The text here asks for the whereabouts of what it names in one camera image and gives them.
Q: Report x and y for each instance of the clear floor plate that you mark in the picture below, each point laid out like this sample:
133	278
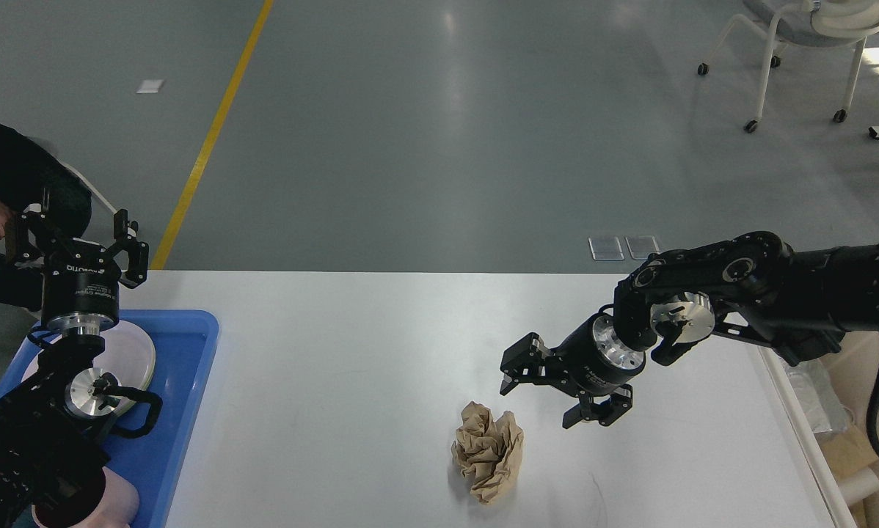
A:
642	247
606	249

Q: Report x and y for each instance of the aluminium foil tray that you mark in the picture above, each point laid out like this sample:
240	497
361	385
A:
826	415

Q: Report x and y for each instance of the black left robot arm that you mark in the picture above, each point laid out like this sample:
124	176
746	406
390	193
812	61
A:
53	423

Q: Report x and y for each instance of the clear floor plate left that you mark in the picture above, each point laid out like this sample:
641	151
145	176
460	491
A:
606	249

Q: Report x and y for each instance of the pink mug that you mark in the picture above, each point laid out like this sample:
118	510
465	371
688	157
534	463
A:
107	500

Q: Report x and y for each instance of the seated person in black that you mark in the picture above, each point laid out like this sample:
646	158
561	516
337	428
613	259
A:
26	172

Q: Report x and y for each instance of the brown paper ball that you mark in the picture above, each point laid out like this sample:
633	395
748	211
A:
488	452

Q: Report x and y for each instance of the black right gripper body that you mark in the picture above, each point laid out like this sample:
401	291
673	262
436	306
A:
595	360

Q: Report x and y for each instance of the white plastic bin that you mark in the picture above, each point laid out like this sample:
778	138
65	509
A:
852	372

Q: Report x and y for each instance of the pink plate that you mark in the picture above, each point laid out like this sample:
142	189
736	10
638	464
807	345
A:
131	359

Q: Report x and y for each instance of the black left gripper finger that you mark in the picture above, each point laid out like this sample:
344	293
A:
126	240
35	239

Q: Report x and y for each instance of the clear floor plate right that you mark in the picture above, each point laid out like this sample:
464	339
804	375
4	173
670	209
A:
642	247

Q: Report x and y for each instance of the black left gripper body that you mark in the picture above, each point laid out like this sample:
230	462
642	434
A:
80	298

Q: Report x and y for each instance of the white office chair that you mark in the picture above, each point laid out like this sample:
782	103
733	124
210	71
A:
805	24

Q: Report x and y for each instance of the brown paper bag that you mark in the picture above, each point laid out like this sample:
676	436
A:
847	453

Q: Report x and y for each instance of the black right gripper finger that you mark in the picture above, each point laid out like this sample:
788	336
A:
605	413
530	361

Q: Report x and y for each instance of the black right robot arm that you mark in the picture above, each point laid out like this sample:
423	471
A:
753	288

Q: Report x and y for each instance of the white chair on left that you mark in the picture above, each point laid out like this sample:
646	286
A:
54	152

